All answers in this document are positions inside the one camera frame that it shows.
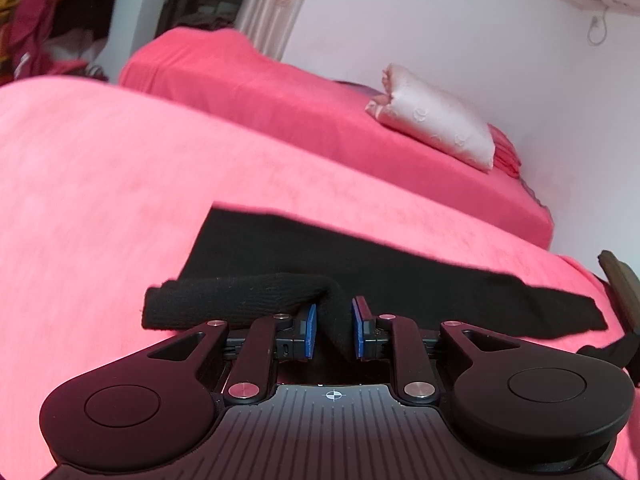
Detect brown wooden chair back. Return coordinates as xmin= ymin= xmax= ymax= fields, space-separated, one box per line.
xmin=598 ymin=250 xmax=639 ymax=332

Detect black knit pants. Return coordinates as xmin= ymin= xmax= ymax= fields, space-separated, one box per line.
xmin=142 ymin=208 xmax=608 ymax=385

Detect hanging clothes on rack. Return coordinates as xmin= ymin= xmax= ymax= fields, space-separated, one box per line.
xmin=1 ymin=0 xmax=115 ymax=84

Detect folded pink blanket stack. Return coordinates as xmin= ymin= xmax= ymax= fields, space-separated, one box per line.
xmin=488 ymin=125 xmax=522 ymax=179

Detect pink covered far bed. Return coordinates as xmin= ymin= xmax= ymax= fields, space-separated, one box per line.
xmin=118 ymin=28 xmax=553 ymax=248

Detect pink bed blanket near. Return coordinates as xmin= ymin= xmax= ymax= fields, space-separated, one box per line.
xmin=1 ymin=77 xmax=623 ymax=479

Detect pale pink folded quilt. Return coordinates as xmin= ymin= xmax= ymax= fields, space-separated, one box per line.
xmin=366 ymin=63 xmax=496 ymax=172

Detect pink patterned curtain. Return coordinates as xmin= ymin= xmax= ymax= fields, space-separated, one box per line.
xmin=234 ymin=0 xmax=305 ymax=61

